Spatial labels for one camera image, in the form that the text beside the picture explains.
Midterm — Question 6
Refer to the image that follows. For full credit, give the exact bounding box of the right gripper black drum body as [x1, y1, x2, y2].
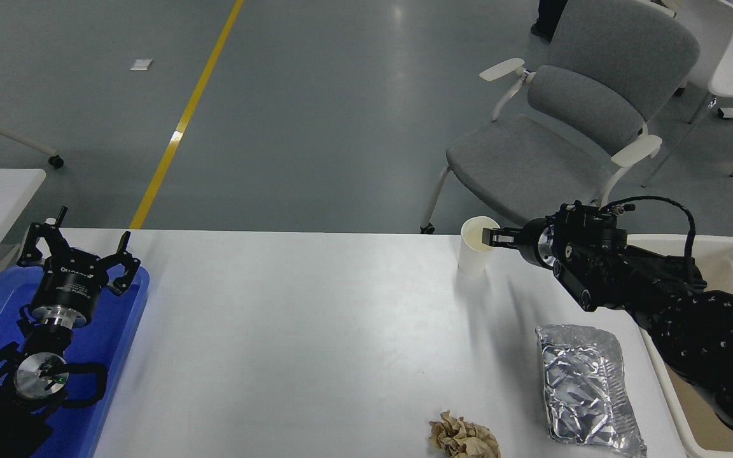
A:
[518, 218, 553, 268]

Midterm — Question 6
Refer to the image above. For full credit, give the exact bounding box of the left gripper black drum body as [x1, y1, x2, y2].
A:
[29, 251, 113, 316]

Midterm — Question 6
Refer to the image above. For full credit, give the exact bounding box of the white paper cup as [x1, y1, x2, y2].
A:
[457, 216, 503, 277]

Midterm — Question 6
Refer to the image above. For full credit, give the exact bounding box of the silver foil tray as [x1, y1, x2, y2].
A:
[535, 323, 648, 458]

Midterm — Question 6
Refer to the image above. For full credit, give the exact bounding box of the tan paper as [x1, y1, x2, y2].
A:
[429, 410, 501, 458]

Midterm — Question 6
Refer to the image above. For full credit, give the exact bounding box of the grey padded armchair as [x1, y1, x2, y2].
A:
[420, 0, 702, 237]

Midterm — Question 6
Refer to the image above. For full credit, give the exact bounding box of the blue plastic tray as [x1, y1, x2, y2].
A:
[0, 264, 151, 458]

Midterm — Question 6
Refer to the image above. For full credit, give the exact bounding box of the white rolling chair base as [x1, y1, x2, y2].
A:
[0, 35, 66, 170]

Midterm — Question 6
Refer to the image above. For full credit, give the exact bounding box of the yellow floor tape line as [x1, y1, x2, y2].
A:
[129, 0, 245, 230]

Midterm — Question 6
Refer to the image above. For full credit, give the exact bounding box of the large pale plastic bin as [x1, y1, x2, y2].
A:
[621, 234, 733, 458]

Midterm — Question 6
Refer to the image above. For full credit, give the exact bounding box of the person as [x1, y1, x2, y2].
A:
[530, 0, 569, 41]

